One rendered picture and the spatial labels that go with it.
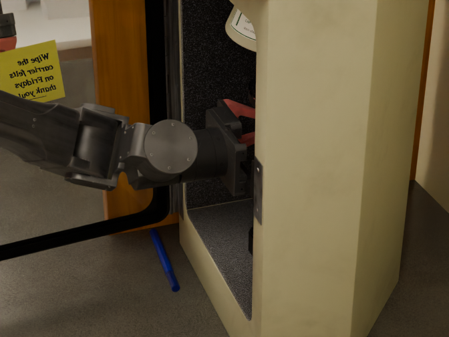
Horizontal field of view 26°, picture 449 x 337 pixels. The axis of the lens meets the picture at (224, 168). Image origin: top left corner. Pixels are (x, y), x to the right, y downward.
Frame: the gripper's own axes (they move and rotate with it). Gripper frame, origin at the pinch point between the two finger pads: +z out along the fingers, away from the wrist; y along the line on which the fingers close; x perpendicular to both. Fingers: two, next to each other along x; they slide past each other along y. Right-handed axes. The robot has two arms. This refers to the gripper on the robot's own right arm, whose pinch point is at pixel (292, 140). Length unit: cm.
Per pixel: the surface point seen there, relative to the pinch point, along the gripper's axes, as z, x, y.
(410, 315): 14.0, 23.0, -8.1
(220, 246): -7.3, 15.9, 4.1
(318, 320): -2.4, 14.8, -14.9
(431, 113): 34.2, 12.5, 24.2
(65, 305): -26.6, 23.9, 8.7
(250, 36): -7.5, -15.4, -4.2
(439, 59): 34.0, 3.3, 23.6
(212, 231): -7.1, 15.8, 7.5
